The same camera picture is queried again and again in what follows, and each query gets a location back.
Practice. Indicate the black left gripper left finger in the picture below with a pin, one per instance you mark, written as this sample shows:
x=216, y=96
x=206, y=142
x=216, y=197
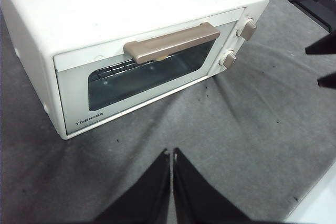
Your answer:
x=147, y=197

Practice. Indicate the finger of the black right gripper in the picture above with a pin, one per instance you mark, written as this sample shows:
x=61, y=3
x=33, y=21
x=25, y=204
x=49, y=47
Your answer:
x=325, y=47
x=329, y=80

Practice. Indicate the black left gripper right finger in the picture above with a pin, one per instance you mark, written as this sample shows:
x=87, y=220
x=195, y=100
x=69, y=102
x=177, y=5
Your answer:
x=197, y=197

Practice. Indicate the cream brown oven knob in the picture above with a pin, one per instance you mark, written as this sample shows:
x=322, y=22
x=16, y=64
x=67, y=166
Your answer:
x=229, y=61
x=248, y=30

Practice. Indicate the cream Toshiba toaster oven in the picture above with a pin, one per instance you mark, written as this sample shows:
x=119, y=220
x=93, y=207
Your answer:
x=105, y=3

